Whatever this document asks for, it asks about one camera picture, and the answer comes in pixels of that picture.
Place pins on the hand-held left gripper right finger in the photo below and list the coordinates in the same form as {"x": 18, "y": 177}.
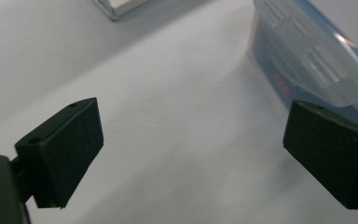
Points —
{"x": 332, "y": 155}

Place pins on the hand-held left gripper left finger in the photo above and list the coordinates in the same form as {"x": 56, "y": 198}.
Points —
{"x": 65, "y": 149}

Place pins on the large clear plastic food container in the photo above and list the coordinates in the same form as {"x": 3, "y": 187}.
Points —
{"x": 307, "y": 46}

